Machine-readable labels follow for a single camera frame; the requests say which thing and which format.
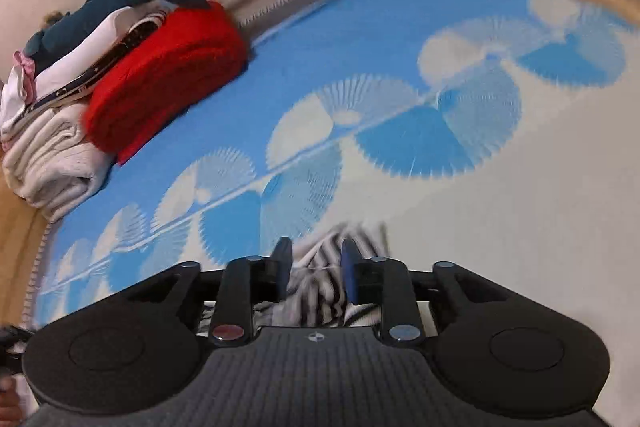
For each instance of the person's left hand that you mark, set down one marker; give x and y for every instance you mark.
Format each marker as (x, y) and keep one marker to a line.
(9, 402)

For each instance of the pink and white cloth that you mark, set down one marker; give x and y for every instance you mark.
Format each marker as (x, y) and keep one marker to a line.
(17, 87)

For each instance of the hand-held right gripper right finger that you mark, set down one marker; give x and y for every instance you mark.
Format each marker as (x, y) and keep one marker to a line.
(350, 274)

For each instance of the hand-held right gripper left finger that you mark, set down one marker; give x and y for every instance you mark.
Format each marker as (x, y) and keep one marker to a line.
(282, 264)

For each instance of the white folded blanket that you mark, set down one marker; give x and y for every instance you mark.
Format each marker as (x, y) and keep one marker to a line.
(45, 142)
(65, 187)

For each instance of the red folded blanket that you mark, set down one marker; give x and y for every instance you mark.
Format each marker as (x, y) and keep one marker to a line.
(165, 72)

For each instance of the blue white patterned blanket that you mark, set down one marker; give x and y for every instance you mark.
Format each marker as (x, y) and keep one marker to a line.
(20, 257)

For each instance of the blue fan print bed mat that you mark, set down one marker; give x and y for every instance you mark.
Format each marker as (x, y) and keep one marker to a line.
(400, 142)

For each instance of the striped top with white vest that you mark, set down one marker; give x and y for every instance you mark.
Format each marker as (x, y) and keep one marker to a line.
(320, 269)

